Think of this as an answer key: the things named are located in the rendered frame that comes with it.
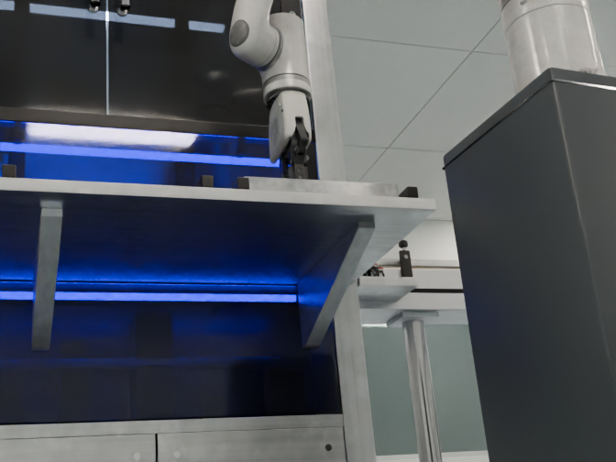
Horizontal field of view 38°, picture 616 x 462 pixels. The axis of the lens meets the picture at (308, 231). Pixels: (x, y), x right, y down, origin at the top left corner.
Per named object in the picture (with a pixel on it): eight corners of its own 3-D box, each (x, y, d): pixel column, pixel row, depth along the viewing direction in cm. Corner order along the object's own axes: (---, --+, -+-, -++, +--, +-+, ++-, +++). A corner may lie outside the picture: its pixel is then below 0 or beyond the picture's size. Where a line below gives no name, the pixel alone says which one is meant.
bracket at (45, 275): (31, 350, 156) (33, 280, 161) (49, 350, 157) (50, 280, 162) (39, 292, 127) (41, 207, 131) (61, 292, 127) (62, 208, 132)
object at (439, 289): (342, 306, 188) (335, 236, 194) (319, 325, 202) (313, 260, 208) (614, 308, 210) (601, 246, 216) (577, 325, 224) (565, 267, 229)
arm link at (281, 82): (256, 98, 159) (258, 113, 158) (269, 71, 151) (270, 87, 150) (301, 102, 162) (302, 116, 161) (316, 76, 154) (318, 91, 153)
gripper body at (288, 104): (258, 110, 159) (263, 166, 155) (274, 80, 150) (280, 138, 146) (299, 113, 161) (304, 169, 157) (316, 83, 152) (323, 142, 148)
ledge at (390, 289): (336, 304, 193) (335, 296, 194) (391, 305, 198) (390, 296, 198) (359, 285, 181) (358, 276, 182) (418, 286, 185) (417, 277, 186)
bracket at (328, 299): (302, 348, 172) (296, 284, 177) (316, 347, 173) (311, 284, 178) (366, 296, 142) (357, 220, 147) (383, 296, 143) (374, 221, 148)
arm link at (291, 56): (284, 66, 150) (320, 84, 157) (278, 1, 155) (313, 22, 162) (248, 86, 155) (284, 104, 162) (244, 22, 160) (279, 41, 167)
